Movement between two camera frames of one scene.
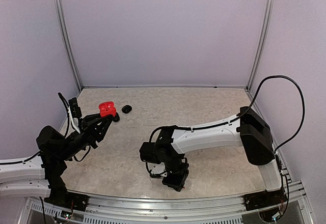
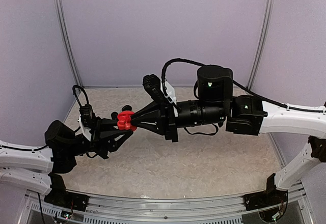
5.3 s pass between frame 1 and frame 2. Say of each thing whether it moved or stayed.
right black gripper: moved
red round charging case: moved
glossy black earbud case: stayed
